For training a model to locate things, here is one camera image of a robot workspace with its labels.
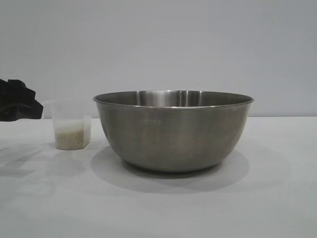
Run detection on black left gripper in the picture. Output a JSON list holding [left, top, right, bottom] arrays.
[[0, 78, 45, 122]]

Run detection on translucent plastic measuring cup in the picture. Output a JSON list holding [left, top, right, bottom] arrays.
[[42, 98, 94, 150]]

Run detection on white rice grains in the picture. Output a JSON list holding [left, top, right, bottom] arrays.
[[55, 121, 92, 150]]

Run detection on stainless steel mixing bowl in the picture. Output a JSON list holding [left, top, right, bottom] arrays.
[[93, 90, 255, 173]]

